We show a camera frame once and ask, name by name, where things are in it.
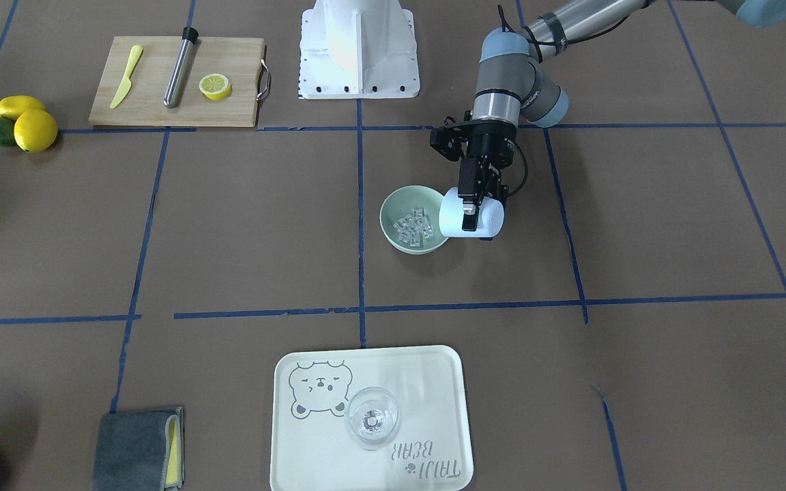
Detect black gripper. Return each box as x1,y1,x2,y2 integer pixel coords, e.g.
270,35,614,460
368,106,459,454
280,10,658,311
461,124,517,241

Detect light blue cup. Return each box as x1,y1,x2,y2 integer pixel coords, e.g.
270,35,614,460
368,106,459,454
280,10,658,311
439,188,506,240

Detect green bowl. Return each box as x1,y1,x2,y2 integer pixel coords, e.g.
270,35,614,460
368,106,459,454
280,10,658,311
379,185,448,255

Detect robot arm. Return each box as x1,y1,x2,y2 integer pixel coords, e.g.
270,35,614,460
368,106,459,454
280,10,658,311
430,1,651,240

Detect ice cubes in green bowl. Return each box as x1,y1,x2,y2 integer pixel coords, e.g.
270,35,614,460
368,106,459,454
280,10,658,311
393,207,436,249

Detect clear wine glass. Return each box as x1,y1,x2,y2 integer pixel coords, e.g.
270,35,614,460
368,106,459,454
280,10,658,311
345,387,401,451

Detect wooden cutting board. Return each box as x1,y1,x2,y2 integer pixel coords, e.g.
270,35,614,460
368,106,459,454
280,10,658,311
88,36,267,128

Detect half lemon slice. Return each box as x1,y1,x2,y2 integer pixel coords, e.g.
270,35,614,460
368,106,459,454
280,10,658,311
199,74,232,102

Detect cream bear tray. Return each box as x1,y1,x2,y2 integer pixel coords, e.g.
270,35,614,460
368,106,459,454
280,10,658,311
270,345,474,490

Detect yellow plastic knife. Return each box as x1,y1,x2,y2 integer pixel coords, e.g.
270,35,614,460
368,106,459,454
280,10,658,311
109,44,144,109

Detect yellow lemon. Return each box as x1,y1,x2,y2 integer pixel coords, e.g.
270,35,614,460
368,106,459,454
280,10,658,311
14,109,59,153
0,94,46,121

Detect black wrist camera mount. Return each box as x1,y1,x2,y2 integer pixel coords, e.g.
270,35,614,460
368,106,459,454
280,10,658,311
429,110,477,162

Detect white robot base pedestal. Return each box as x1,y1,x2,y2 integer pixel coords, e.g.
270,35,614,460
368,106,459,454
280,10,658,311
297,1,421,100

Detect metal handled knife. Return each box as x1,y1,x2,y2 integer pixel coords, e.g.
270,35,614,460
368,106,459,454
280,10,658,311
162,26,199,108

